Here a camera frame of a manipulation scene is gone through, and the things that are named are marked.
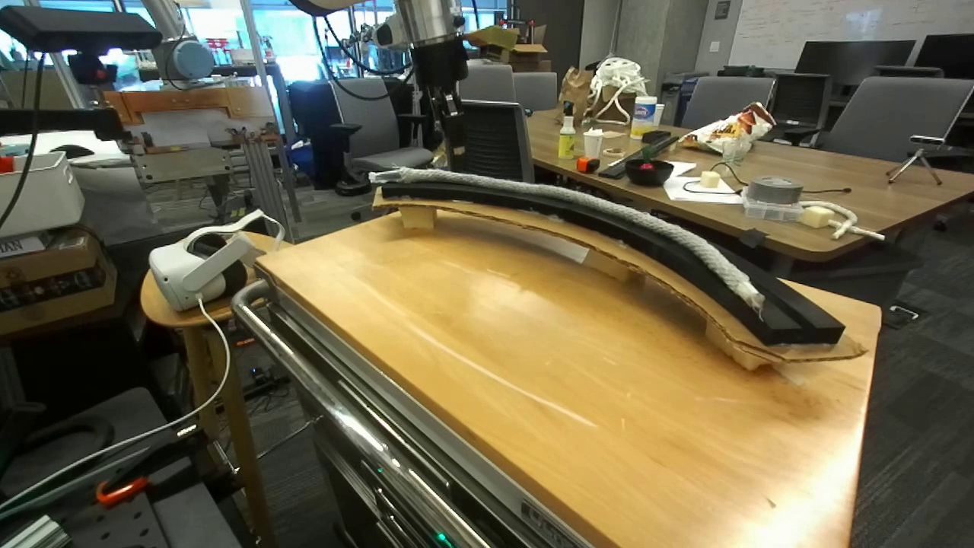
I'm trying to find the black mesh office chair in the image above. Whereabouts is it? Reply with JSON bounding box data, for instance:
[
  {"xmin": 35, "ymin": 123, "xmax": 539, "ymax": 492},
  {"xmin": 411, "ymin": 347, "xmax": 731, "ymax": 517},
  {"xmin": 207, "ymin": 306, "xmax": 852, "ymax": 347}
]
[{"xmin": 445, "ymin": 93, "xmax": 539, "ymax": 187}]

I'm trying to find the beige plug block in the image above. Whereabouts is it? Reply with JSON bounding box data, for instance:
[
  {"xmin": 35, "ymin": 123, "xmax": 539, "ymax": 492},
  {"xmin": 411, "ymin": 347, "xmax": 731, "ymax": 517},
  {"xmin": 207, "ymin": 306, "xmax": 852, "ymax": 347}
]
[{"xmin": 796, "ymin": 204, "xmax": 836, "ymax": 232}]

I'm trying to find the white VR headset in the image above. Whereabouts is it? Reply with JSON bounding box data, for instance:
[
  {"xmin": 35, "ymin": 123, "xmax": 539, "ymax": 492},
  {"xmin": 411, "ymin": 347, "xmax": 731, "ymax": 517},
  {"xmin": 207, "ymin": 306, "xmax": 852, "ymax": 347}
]
[{"xmin": 146, "ymin": 210, "xmax": 266, "ymax": 314}]

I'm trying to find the small wooden support block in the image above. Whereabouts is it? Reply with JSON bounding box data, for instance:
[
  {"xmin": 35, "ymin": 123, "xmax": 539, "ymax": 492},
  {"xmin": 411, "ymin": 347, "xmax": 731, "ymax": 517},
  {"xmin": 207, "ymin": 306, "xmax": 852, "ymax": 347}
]
[{"xmin": 400, "ymin": 204, "xmax": 442, "ymax": 235}]

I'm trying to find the white rope bundle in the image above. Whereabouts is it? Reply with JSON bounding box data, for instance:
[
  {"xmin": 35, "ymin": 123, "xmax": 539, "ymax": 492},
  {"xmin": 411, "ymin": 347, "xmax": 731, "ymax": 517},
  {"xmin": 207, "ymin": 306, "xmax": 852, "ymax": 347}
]
[{"xmin": 583, "ymin": 54, "xmax": 652, "ymax": 123}]

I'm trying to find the white jar blue label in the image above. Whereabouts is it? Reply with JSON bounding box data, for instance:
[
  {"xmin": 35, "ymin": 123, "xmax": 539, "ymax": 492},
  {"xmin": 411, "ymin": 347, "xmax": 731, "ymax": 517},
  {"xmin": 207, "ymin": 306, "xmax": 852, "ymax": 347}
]
[{"xmin": 627, "ymin": 93, "xmax": 664, "ymax": 142}]

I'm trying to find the grey metal cart cabinet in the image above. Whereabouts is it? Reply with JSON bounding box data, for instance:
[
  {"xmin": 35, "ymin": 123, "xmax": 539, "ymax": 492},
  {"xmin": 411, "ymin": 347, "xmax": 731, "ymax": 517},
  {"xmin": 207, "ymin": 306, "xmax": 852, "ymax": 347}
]
[{"xmin": 266, "ymin": 287, "xmax": 595, "ymax": 548}]

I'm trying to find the brown paper bag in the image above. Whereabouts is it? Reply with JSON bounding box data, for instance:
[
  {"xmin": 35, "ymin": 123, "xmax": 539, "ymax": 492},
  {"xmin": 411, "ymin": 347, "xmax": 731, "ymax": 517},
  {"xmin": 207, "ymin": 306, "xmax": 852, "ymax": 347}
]
[{"xmin": 557, "ymin": 63, "xmax": 602, "ymax": 130}]

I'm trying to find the clear plastic box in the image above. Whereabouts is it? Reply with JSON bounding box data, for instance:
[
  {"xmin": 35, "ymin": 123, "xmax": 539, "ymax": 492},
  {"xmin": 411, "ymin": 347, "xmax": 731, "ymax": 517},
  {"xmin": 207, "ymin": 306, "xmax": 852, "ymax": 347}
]
[{"xmin": 739, "ymin": 197, "xmax": 815, "ymax": 227}]

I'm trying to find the black curved skate track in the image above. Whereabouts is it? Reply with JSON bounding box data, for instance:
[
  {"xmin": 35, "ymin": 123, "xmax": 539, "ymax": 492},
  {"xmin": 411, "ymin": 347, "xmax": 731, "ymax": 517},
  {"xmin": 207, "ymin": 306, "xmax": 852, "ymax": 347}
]
[{"xmin": 374, "ymin": 168, "xmax": 848, "ymax": 351}]

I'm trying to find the grey round housing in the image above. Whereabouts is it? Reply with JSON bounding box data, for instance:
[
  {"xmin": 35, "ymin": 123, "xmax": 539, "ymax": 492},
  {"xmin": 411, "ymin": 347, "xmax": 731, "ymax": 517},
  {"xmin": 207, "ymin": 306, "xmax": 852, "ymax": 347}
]
[{"xmin": 152, "ymin": 37, "xmax": 220, "ymax": 84}]

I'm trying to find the white paper sheet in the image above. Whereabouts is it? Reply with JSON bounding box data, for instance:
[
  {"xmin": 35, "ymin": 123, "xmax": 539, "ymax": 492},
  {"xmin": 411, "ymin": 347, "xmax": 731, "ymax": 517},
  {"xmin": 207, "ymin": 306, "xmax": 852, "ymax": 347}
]
[{"xmin": 660, "ymin": 161, "xmax": 753, "ymax": 210}]

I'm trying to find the chip snack bag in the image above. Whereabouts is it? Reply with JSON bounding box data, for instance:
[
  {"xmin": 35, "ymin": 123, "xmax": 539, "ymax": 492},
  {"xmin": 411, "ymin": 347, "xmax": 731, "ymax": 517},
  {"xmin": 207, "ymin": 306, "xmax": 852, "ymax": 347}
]
[{"xmin": 679, "ymin": 99, "xmax": 778, "ymax": 157}]

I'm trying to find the black perforated breadboard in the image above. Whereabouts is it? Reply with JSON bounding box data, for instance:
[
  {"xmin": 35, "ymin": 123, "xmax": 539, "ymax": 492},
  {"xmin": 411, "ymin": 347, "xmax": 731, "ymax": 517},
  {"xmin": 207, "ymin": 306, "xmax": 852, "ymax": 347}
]
[{"xmin": 56, "ymin": 485, "xmax": 244, "ymax": 548}]

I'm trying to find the round wooden stool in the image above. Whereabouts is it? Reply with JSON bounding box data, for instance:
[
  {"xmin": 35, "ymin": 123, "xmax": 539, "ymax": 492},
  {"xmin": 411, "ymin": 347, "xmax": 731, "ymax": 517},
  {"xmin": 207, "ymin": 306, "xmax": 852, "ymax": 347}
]
[{"xmin": 138, "ymin": 232, "xmax": 292, "ymax": 546}]

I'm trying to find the chrome cart handle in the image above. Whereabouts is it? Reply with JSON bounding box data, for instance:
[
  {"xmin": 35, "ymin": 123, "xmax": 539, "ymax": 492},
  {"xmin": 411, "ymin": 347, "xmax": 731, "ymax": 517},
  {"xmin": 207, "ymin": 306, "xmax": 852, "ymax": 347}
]
[{"xmin": 229, "ymin": 276, "xmax": 496, "ymax": 548}]

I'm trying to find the grey office chair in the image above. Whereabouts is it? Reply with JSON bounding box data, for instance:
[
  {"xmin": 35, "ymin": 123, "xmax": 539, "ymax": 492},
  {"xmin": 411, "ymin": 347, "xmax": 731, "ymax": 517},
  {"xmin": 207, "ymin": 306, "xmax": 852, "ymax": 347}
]
[
  {"xmin": 326, "ymin": 75, "xmax": 436, "ymax": 187},
  {"xmin": 461, "ymin": 60, "xmax": 518, "ymax": 102},
  {"xmin": 818, "ymin": 74, "xmax": 974, "ymax": 168},
  {"xmin": 509, "ymin": 70, "xmax": 562, "ymax": 116},
  {"xmin": 679, "ymin": 74, "xmax": 778, "ymax": 135}
]

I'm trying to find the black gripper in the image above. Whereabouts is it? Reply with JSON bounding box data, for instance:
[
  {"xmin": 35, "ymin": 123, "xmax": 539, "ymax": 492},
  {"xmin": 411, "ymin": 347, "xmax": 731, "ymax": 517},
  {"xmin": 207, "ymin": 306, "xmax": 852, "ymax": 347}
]
[{"xmin": 411, "ymin": 34, "xmax": 472, "ymax": 171}]

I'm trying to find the orange clamp handle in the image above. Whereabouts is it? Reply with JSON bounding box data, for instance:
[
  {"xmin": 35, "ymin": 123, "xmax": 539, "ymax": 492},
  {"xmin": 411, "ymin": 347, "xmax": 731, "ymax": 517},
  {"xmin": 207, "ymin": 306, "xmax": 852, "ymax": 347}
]
[{"xmin": 94, "ymin": 475, "xmax": 152, "ymax": 511}]

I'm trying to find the white braided rope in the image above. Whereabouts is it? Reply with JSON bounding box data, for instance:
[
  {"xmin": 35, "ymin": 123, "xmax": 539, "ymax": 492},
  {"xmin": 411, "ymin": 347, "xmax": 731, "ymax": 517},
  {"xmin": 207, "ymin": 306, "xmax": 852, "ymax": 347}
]
[{"xmin": 364, "ymin": 164, "xmax": 766, "ymax": 314}]

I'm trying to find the small silver tripod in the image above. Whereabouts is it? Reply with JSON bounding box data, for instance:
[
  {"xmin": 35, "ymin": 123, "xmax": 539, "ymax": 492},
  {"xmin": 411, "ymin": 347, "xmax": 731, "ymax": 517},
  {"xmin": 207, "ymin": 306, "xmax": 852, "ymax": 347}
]
[{"xmin": 883, "ymin": 147, "xmax": 948, "ymax": 187}]

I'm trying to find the white box device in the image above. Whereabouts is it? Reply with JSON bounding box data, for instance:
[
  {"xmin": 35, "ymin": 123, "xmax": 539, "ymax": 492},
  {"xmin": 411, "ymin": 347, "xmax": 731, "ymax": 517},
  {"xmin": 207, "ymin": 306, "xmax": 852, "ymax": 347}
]
[{"xmin": 0, "ymin": 149, "xmax": 88, "ymax": 242}]

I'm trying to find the grey duct tape roll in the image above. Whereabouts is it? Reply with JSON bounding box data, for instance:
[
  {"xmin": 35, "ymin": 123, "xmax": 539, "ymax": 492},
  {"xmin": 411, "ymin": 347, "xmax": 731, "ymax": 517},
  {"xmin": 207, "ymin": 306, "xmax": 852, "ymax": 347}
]
[{"xmin": 744, "ymin": 176, "xmax": 807, "ymax": 210}]

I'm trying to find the long black flat bar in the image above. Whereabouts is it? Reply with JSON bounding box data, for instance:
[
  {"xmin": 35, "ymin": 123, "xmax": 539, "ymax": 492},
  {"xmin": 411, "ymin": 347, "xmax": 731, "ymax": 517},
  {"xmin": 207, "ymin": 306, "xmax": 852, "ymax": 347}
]
[{"xmin": 592, "ymin": 130, "xmax": 688, "ymax": 181}]

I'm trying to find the wooden shelf board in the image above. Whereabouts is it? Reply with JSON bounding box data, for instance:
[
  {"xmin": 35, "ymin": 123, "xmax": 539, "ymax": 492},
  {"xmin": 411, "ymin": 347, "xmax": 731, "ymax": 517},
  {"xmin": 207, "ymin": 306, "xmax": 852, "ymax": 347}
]
[{"xmin": 100, "ymin": 78, "xmax": 281, "ymax": 135}]

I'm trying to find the brown cardboard box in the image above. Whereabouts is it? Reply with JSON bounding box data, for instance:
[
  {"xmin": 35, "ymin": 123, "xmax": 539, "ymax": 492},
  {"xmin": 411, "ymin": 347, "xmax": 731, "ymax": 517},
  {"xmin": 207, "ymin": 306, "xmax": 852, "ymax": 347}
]
[{"xmin": 0, "ymin": 224, "xmax": 118, "ymax": 345}]

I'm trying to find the wooden conference table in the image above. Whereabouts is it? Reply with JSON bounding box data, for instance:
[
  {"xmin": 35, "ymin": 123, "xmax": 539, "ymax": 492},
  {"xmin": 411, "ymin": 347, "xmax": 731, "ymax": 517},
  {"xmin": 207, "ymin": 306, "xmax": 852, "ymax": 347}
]
[{"xmin": 525, "ymin": 106, "xmax": 974, "ymax": 268}]

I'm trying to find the dark blue office chair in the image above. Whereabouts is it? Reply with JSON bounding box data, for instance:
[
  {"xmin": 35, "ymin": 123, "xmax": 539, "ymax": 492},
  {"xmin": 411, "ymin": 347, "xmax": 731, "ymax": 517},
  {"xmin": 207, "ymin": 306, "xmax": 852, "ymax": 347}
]
[{"xmin": 285, "ymin": 78, "xmax": 346, "ymax": 192}]

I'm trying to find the yellow glue bottle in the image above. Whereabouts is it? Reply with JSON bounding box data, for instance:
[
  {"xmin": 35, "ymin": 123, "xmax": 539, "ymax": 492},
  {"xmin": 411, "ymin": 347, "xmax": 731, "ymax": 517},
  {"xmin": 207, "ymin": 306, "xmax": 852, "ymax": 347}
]
[{"xmin": 554, "ymin": 106, "xmax": 582, "ymax": 168}]

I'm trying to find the white headset cable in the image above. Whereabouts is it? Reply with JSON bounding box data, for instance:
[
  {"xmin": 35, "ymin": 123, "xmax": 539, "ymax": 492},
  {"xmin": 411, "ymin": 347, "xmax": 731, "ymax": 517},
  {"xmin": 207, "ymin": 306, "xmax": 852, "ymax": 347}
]
[{"xmin": 0, "ymin": 207, "xmax": 290, "ymax": 517}]

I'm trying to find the white cup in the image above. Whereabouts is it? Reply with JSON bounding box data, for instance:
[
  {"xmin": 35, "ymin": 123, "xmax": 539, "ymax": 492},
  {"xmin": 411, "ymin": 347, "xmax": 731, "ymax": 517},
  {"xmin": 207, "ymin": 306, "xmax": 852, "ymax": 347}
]
[{"xmin": 582, "ymin": 123, "xmax": 610, "ymax": 164}]

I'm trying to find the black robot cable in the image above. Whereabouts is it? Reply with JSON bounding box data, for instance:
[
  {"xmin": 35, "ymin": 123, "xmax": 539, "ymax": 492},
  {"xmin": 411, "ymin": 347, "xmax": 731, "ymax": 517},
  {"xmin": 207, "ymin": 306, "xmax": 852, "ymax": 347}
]
[{"xmin": 309, "ymin": 10, "xmax": 421, "ymax": 102}]

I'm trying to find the black bowl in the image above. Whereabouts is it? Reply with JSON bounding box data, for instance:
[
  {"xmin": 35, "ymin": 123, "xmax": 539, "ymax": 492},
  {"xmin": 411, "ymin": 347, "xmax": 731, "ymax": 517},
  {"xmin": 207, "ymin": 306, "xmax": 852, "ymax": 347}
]
[{"xmin": 622, "ymin": 155, "xmax": 677, "ymax": 192}]

